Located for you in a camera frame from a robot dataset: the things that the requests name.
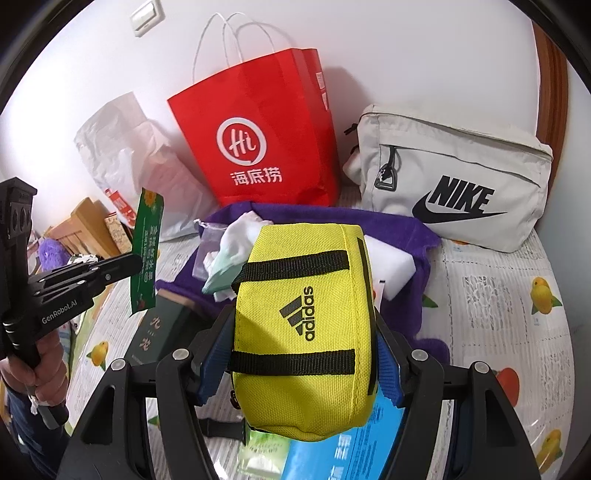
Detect clear drawstring pouch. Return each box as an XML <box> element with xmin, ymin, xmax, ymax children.
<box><xmin>191</xmin><ymin>220</ymin><xmax>229</xmax><ymax>280</ymax></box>

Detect light green packet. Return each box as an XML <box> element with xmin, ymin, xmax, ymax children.
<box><xmin>240</xmin><ymin>429</ymin><xmax>296</xmax><ymax>480</ymax></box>

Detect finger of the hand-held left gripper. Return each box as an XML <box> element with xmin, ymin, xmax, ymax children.
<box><xmin>81</xmin><ymin>254</ymin><xmax>145</xmax><ymax>297</ymax></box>
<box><xmin>65</xmin><ymin>257</ymin><xmax>108</xmax><ymax>278</ymax></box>

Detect purple fluffy item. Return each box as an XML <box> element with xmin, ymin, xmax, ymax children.
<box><xmin>36</xmin><ymin>239</ymin><xmax>70</xmax><ymax>271</ymax></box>

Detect beige fabric bag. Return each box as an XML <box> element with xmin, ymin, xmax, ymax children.
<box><xmin>342</xmin><ymin>104</ymin><xmax>554</xmax><ymax>254</ymax></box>

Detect wooden chair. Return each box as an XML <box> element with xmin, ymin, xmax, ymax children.
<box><xmin>44</xmin><ymin>198</ymin><xmax>134</xmax><ymax>259</ymax></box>

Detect person's denim clad leg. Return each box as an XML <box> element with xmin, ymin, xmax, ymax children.
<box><xmin>0</xmin><ymin>388</ymin><xmax>75</xmax><ymax>480</ymax></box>

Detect red paper bag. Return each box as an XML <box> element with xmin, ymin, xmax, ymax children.
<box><xmin>167</xmin><ymin>13</ymin><xmax>341</xmax><ymax>208</ymax></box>

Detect mint green cloth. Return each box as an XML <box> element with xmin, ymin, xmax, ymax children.
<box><xmin>202</xmin><ymin>253</ymin><xmax>247</xmax><ymax>302</ymax></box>

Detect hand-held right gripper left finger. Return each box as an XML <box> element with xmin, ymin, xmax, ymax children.
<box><xmin>55</xmin><ymin>305</ymin><xmax>237</xmax><ymax>480</ymax></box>

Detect blue printed packet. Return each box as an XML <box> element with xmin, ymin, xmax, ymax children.
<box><xmin>279</xmin><ymin>392</ymin><xmax>409</xmax><ymax>480</ymax></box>

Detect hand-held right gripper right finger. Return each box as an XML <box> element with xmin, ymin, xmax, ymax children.
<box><xmin>375</xmin><ymin>318</ymin><xmax>541</xmax><ymax>480</ymax></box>

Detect white crumpled tissue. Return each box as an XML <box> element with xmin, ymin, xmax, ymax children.
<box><xmin>210</xmin><ymin>211</ymin><xmax>265</xmax><ymax>268</ymax></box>

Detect brown wooden frame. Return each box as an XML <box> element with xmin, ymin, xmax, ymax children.
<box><xmin>531</xmin><ymin>21</ymin><xmax>571</xmax><ymax>158</ymax></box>

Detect dark green box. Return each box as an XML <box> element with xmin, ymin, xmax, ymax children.
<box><xmin>124</xmin><ymin>288</ymin><xmax>206</xmax><ymax>365</ymax></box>

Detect white plastic bag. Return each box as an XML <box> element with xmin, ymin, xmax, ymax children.
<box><xmin>74</xmin><ymin>91</ymin><xmax>208</xmax><ymax>241</ymax></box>

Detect yellow zip pouch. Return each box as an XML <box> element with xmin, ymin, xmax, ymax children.
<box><xmin>229</xmin><ymin>222</ymin><xmax>380</xmax><ymax>444</ymax></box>

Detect person's left hand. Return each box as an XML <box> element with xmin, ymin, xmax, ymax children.
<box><xmin>0</xmin><ymin>330</ymin><xmax>68</xmax><ymax>408</ymax></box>

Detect purple towel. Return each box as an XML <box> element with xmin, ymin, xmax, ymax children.
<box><xmin>154</xmin><ymin>202</ymin><xmax>451</xmax><ymax>365</ymax></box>

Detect green printed packet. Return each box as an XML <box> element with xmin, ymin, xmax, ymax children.
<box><xmin>129</xmin><ymin>187</ymin><xmax>165</xmax><ymax>315</ymax></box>

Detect white wall switch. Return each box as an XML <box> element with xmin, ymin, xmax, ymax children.
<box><xmin>129</xmin><ymin>0</ymin><xmax>166</xmax><ymax>38</ymax></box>

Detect black strap buckle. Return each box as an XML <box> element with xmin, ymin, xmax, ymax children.
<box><xmin>198</xmin><ymin>415</ymin><xmax>247</xmax><ymax>446</ymax></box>

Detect white sponge block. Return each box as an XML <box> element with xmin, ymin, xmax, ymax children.
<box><xmin>362</xmin><ymin>233</ymin><xmax>416</xmax><ymax>301</ymax></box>

